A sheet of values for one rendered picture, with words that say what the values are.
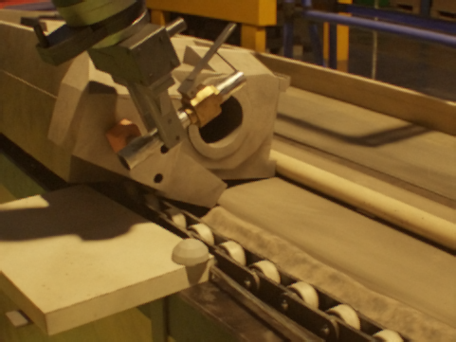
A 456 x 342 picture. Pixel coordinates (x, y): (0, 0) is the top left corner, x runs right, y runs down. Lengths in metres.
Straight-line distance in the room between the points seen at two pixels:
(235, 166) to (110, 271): 0.40
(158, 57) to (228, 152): 0.37
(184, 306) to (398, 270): 0.28
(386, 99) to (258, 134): 0.56
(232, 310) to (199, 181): 0.31
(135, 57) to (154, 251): 0.22
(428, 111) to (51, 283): 1.01
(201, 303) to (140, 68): 0.25
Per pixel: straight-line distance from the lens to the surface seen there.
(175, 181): 0.99
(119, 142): 0.86
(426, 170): 1.27
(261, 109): 1.11
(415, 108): 1.56
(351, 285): 0.84
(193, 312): 0.76
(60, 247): 0.82
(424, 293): 0.84
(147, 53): 0.74
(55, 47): 0.74
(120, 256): 0.79
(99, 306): 0.72
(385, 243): 0.96
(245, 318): 0.72
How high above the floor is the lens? 1.15
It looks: 19 degrees down
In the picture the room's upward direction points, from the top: 1 degrees clockwise
